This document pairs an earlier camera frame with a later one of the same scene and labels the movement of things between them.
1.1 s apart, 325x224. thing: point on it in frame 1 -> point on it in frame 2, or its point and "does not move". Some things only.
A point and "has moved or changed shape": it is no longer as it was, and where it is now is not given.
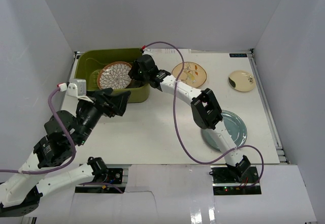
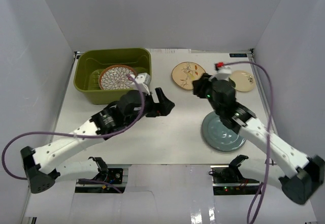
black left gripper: (106, 103) -> (155, 105)
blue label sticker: (238, 55) does not move
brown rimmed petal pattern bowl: (115, 75) has moved or changed shape
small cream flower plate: (241, 81) does not move
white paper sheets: (170, 51) does not move
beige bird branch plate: (192, 72) does not move
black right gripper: (133, 72) -> (199, 85)
